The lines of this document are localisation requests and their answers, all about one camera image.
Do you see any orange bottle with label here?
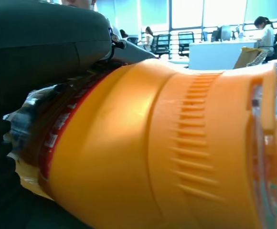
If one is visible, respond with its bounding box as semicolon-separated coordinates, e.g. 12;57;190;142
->
3;58;277;229

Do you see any black computer monitor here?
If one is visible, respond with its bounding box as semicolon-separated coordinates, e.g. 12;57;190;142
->
210;25;232;42

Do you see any white office desk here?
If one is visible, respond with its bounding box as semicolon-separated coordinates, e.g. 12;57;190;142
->
188;40;259;71

